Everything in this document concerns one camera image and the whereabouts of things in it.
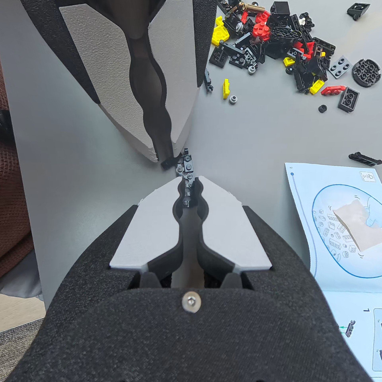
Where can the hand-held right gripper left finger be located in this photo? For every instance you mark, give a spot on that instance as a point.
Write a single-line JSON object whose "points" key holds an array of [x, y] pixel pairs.
{"points": [[143, 232]]}

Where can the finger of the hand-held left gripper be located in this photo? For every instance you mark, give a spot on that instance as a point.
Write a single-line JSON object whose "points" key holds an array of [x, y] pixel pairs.
{"points": [[179, 74], [104, 71]]}

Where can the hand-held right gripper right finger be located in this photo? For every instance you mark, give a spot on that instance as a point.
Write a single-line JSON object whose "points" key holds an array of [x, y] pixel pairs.
{"points": [[232, 232]]}

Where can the black toy plate assembly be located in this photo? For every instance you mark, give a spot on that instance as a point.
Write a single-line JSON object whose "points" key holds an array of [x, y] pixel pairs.
{"points": [[188, 168]]}

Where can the pile of toy bricks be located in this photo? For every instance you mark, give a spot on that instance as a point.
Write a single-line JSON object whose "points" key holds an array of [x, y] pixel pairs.
{"points": [[277, 32]]}

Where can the grey desk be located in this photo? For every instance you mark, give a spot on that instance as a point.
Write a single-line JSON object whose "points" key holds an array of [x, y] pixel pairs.
{"points": [[268, 134]]}

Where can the black toy clip bar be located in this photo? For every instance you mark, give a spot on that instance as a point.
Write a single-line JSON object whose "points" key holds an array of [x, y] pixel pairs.
{"points": [[208, 79]]}

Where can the yellow toy plate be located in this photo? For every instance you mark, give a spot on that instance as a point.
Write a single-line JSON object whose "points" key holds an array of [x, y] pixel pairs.
{"points": [[226, 89]]}

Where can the grey round toy stud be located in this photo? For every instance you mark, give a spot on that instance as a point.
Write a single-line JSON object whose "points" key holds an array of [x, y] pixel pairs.
{"points": [[233, 99]]}

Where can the light blue instruction booklet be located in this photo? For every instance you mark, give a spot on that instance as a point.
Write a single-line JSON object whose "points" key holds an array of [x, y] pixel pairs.
{"points": [[304, 209]]}

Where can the person's brown sweater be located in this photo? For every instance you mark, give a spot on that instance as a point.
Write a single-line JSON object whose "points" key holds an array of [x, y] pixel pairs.
{"points": [[15, 209]]}

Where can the small black round stud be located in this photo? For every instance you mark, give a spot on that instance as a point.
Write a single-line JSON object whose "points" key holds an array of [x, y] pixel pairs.
{"points": [[322, 108]]}

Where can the long black toy bar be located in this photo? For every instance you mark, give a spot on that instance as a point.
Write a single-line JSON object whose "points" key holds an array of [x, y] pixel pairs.
{"points": [[364, 158]]}

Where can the red toy plate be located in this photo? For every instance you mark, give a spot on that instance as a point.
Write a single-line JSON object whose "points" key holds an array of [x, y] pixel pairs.
{"points": [[332, 90]]}

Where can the grey square toy plate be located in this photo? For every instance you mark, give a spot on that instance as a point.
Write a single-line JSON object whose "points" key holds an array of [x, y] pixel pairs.
{"points": [[340, 66]]}

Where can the black rectangular toy brick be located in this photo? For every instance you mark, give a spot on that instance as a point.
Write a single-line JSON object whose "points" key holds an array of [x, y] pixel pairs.
{"points": [[348, 100]]}

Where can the round black toy plate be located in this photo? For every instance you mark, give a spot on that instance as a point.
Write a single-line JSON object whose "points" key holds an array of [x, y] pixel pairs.
{"points": [[366, 72]]}

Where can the black toy wedge piece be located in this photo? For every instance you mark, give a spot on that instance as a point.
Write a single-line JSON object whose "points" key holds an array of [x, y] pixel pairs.
{"points": [[358, 10]]}

